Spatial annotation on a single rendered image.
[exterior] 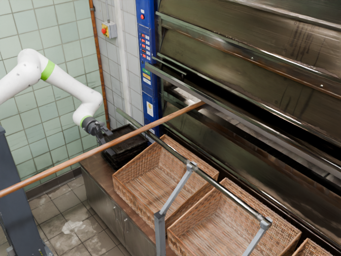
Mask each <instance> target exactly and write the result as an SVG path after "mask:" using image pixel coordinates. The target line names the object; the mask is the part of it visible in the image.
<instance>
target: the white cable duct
mask: <svg viewBox="0 0 341 256"><path fill-rule="evenodd" d="M114 4H115V14H116V23H117V33H118V43H119V52H120V62H121V72H122V81H123V91H124V100H125V110H126V113H127V114H128V115H129V116H131V115H130V105H129V94H128V84H127V73H126V63H125V53H124V42H123V31H122V21H121V11H120V0H114ZM129 123H130V124H131V122H129V121H128V120H127V124H129Z"/></svg>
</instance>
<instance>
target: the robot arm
mask: <svg viewBox="0 0 341 256"><path fill-rule="evenodd" d="M17 62H18V65H17V66H16V67H15V68H14V69H13V70H12V71H11V72H9V73H8V74H7V75H6V76H4V77H3V78H2V79H1V80H0V105H1V104H3V103H4V102H5V101H7V100H8V99H10V98H11V97H13V96H15V95H16V94H18V93H20V92H22V91H23V90H25V89H27V88H29V87H31V86H33V85H35V84H36V83H38V82H39V80H40V79H42V80H43V81H44V82H47V83H49V84H51V85H53V86H56V87H58V88H60V89H62V90H63V91H65V92H67V93H69V94H70V95H72V96H74V97H75V98H77V99H78V100H80V101H81V102H82V103H81V105H80V106H79V107H78V108H77V110H76V111H75V112H74V113H73V121H74V123H75V124H76V125H78V126H80V127H81V128H82V129H83V130H84V131H85V132H87V133H88V134H91V135H92V136H96V137H97V139H98V140H97V142H98V143H99V145H100V146H101V145H104V144H106V142H105V140H104V136H103V133H102V131H103V132H104V133H105V134H106V135H107V136H110V135H113V133H112V132H111V131H110V130H109V129H108V128H106V126H105V123H104V122H98V121H97V120H96V119H95V118H94V117H93V116H94V114H95V112H96V111H97V110H98V108H99V107H100V106H101V105H102V103H103V97H102V95H101V94H100V93H99V92H97V91H95V90H93V89H91V88H89V87H87V86H86V85H84V84H82V83H81V82H79V81H77V80H76V79H74V78H73V77H72V76H70V75H69V74H67V73H66V72H65V71H64V70H62V69H61V68H60V67H59V66H58V65H57V64H55V63H53V62H51V61H50V60H49V59H47V58H46V57H44V56H43V55H41V54H40V53H38V52H37V51H35V50H33V49H24V50H22V51H21V52H20V53H19V54H18V57H17ZM100 138H102V139H100ZM104 152H105V153H108V154H109V155H110V156H113V155H115V154H116V153H115V152H114V151H113V150H112V149H111V148H108V149H106V150H104Z"/></svg>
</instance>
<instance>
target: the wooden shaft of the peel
mask: <svg viewBox="0 0 341 256"><path fill-rule="evenodd" d="M203 104H206V103H205V102H203V101H199V102H197V103H194V104H192V105H190V106H188V107H186V108H183V109H181V110H179V111H177V112H174V113H172V114H170V115H168V116H166V117H163V118H161V119H159V120H157V121H155V122H152V123H150V124H148V125H146V126H143V127H141V128H139V129H137V130H135V131H132V132H130V133H128V134H126V135H124V136H121V137H119V138H117V139H115V140H112V141H110V142H108V143H106V144H104V145H101V146H99V147H97V148H95V149H93V150H90V151H88V152H86V153H84V154H81V155H79V156H77V157H75V158H73V159H70V160H68V161H66V162H64V163H62V164H59V165H57V166H55V167H53V168H50V169H48V170H46V171H43V172H42V173H39V174H37V175H34V176H32V177H30V178H28V179H26V180H23V181H21V182H19V183H17V184H14V185H12V186H10V187H8V188H6V189H3V190H1V191H0V198H2V197H4V196H6V195H8V194H10V193H13V192H15V191H17V190H19V189H21V188H23V187H26V186H28V185H30V184H32V183H34V182H36V181H39V180H41V179H43V178H45V177H47V176H49V175H52V174H54V173H56V172H58V171H60V170H62V169H65V168H67V167H69V166H71V165H73V164H75V163H78V162H80V161H82V160H84V159H86V158H88V157H91V156H93V155H95V154H97V153H99V152H101V151H104V150H106V149H108V148H110V147H112V146H114V145H117V144H119V143H121V142H123V141H125V140H128V139H130V138H132V137H134V136H136V135H138V134H141V133H143V132H145V131H147V130H149V129H151V128H153V127H156V126H158V125H160V124H162V123H164V122H167V121H169V120H171V119H173V118H175V117H177V116H180V115H182V114H184V113H186V112H188V111H190V110H193V109H195V108H197V107H199V106H201V105H203Z"/></svg>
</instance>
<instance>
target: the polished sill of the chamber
mask: <svg viewBox="0 0 341 256"><path fill-rule="evenodd" d="M163 93H164V96H165V97H167V98H169V99H170V100H172V101H174V102H175V103H177V104H178V105H180V106H182V107H183V108H186V107H188V106H190V105H192V104H194V103H195V102H194V101H192V100H190V99H188V98H187V97H185V96H183V95H181V94H180V93H178V92H176V91H175V90H173V89H171V88H169V89H166V90H164V91H163ZM190 112H192V113H193V114H195V115H196V116H198V117H200V118H201V119H203V120H205V121H206V122H208V123H209V124H211V125H213V126H214V127H216V128H218V129H219V130H221V131H223V132H224V133H226V134H228V135H229V136H231V137H233V138H234V139H236V140H237V141H239V142H241V143H242V144H244V145H246V146H247V147H249V148H250V149H252V150H254V151H255V152H257V153H258V154H260V155H262V156H263V157H265V158H266V159H268V160H270V161H271V162H273V163H275V164H276V165H278V166H280V167H281V168H283V169H284V170H286V171H288V172H289V173H291V174H293V175H294V176H296V177H297V178H299V179H301V180H302V181H304V182H306V183H307V184H309V185H311V186H312V187H314V188H315V189H317V190H319V191H320V192H322V193H324V194H325V195H327V196H329V197H330V198H332V199H334V200H335V201H337V202H338V203H340V204H341V187H340V186H338V185H337V184H335V183H333V182H331V181H330V180H328V179H326V178H325V177H323V176H321V175H319V174H318V173H316V172H314V171H312V170H311V169H309V168H307V167H306V166H304V165H302V164H300V163H299V162H297V161H295V160H293V159H292V158H290V157H288V156H287V155H285V154H283V153H281V152H280V151H278V150H276V149H274V148H273V147H271V146H269V145H267V144H266V143H264V142H262V141H261V140H259V139H257V138H255V137H254V136H252V135H250V134H248V133H247V132H245V131H243V130H242V129H240V128H238V127H237V126H235V125H233V124H232V123H230V122H228V121H226V120H225V119H223V118H221V117H220V116H218V115H216V114H214V113H213V112H211V111H209V110H207V109H206V108H204V107H202V106H199V107H197V108H195V109H193V110H190Z"/></svg>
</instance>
